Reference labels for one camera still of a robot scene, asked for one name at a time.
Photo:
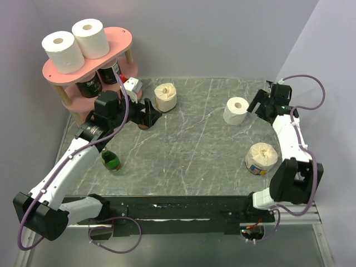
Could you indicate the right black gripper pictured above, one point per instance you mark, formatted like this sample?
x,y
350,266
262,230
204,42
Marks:
x,y
258,97

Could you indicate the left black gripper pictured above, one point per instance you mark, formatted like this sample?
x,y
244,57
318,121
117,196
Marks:
x,y
151,115

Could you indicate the beige paper roll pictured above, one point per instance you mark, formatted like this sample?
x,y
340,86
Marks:
x,y
165,97

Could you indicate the white paper roll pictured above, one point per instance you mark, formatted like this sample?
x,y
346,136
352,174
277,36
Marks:
x,y
91,38
64,52
235,111

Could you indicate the printed paper roll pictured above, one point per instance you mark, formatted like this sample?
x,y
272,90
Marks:
x,y
260,158

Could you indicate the black paper roll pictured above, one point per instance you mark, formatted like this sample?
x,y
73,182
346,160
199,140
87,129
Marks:
x,y
90,86

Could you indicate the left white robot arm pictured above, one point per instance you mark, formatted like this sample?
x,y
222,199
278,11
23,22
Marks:
x,y
42,209

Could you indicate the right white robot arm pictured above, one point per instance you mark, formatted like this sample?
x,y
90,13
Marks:
x,y
295,182

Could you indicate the pink three-tier shelf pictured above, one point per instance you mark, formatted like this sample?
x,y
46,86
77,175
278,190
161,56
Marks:
x,y
120,41

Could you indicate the food tin can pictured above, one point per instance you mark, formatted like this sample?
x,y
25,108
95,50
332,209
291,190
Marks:
x,y
143,127

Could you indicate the green glass bottle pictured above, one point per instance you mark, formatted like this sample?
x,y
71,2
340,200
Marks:
x,y
110,160

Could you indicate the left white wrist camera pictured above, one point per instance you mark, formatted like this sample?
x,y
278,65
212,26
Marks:
x,y
133,88

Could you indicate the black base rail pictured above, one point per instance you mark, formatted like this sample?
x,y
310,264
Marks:
x,y
180,215

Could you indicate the aluminium frame rail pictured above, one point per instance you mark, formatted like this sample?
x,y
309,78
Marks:
x,y
311,217

